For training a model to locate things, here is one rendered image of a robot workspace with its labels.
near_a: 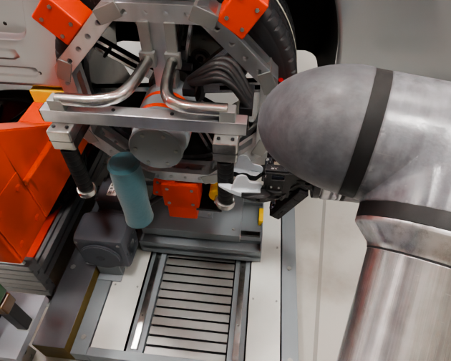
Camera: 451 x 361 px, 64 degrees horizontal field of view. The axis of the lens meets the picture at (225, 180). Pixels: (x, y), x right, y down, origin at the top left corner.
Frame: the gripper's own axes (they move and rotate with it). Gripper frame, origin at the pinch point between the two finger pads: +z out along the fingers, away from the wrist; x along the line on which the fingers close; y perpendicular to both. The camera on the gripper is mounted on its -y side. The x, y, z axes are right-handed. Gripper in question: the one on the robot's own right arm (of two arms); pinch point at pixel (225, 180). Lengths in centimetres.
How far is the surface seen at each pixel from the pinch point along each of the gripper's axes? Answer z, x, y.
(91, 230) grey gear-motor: 47, -10, -42
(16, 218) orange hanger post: 55, 3, -18
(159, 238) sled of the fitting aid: 31, -26, -68
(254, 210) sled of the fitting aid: -8, -45, -68
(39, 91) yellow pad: 68, -42, -10
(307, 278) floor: -33, -22, -83
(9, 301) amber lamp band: 49, 23, -24
